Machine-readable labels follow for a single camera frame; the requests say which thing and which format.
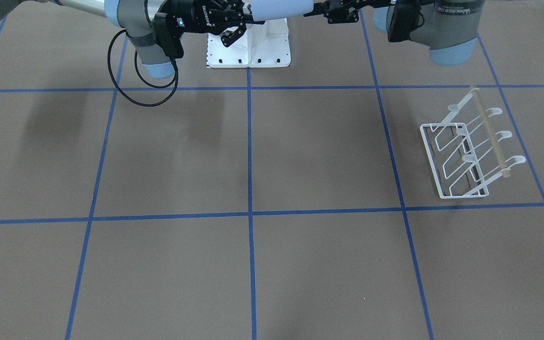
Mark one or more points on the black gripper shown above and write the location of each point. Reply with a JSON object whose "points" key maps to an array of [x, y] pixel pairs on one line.
{"points": [[379, 10], [191, 21]]}

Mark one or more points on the light blue plastic cup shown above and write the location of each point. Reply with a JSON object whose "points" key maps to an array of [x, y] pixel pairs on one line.
{"points": [[268, 10]]}

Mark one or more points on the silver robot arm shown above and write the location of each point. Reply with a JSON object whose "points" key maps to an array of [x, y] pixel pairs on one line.
{"points": [[448, 27], [134, 18]]}

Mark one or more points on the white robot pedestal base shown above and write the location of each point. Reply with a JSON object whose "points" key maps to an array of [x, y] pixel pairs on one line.
{"points": [[262, 46]]}

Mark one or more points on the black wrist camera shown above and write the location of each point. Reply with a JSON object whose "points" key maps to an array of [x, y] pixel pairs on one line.
{"points": [[168, 35], [406, 17]]}

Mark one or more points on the white wire cup holder rack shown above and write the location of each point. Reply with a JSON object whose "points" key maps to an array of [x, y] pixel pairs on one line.
{"points": [[464, 149]]}

